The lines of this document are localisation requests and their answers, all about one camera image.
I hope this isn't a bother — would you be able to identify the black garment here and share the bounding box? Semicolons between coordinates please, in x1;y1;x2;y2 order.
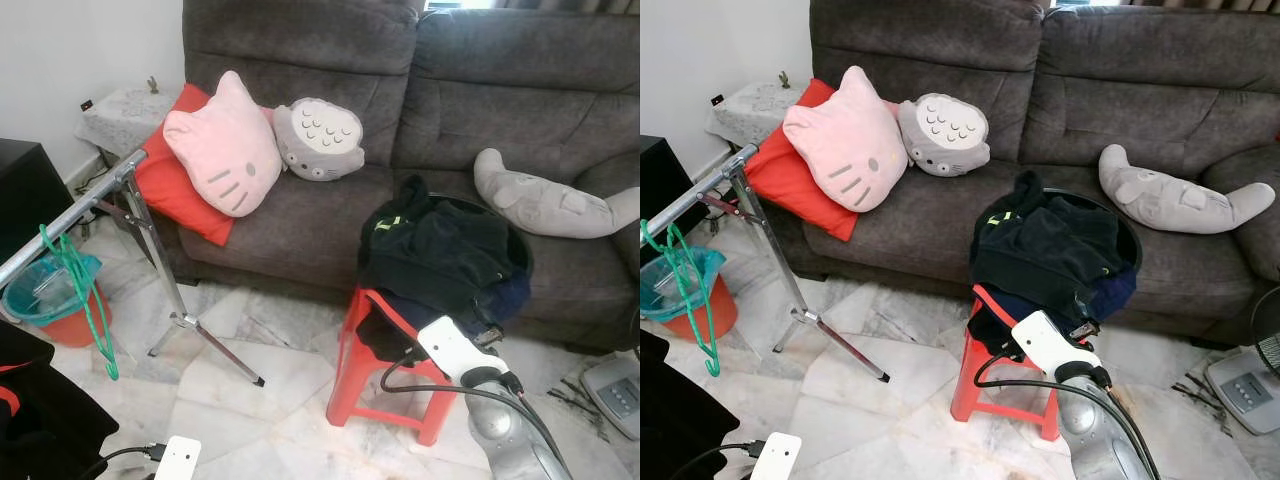
640;330;741;480
0;320;121;480

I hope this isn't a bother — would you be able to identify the silver metal clothes rack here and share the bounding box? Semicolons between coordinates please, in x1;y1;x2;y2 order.
640;143;891;384
0;148;266;389

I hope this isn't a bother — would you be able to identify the dark clothes pile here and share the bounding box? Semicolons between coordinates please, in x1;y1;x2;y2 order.
968;170;1141;331
357;175;533;346

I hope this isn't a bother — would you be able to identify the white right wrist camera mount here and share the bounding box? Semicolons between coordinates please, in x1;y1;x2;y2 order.
417;315;506;386
1012;310;1101;381

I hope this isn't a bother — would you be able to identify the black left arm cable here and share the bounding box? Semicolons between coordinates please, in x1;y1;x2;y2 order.
670;440;766;480
78;442;166;480

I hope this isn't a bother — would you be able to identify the side table with lace cloth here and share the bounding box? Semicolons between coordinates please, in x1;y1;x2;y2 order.
75;85;181;156
705;80;811;151

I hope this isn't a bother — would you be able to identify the grey elephant pillow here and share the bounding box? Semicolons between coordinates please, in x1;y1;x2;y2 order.
473;148;641;239
1098;143;1279;236

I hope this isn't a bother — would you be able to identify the grey round creature pillow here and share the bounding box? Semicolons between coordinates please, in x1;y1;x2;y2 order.
897;93;991;178
272;97;366;183

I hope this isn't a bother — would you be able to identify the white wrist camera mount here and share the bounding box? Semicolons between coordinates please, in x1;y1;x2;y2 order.
1012;310;1101;381
153;435;203;480
417;315;506;386
750;432;803;480

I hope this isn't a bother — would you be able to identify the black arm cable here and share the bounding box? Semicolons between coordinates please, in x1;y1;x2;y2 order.
670;440;766;480
973;345;1151;480
378;345;561;480
78;442;166;480

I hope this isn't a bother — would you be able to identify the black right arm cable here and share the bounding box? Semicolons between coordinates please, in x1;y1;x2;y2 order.
378;345;561;480
973;345;1151;480

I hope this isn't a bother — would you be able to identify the black standing fan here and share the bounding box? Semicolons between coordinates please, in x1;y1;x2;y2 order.
583;358;641;441
1205;285;1280;436

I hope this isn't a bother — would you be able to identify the red pillow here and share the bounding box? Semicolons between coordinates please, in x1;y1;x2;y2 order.
133;83;236;248
745;78;861;243

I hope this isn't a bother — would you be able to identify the red plastic stool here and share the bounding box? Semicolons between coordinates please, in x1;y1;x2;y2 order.
325;285;471;448
950;283;1101;443

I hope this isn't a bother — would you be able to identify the black television cabinet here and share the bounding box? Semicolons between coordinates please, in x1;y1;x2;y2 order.
640;135;683;241
0;138;76;266

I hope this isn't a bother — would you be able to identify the dark grey fabric sofa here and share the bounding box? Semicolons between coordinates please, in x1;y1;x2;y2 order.
155;0;641;351
790;0;1280;346

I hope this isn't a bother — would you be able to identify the green hanger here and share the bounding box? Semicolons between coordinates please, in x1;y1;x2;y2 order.
640;220;723;378
38;223;121;383

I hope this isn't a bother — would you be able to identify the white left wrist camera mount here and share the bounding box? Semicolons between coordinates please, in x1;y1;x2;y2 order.
750;432;803;480
153;435;203;480

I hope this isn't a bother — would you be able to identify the red bin with teal liner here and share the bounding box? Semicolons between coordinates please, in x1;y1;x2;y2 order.
640;247;739;343
0;250;113;349

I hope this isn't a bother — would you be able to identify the pink cat face pillow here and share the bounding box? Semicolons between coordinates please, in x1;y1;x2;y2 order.
163;70;284;218
782;66;909;213

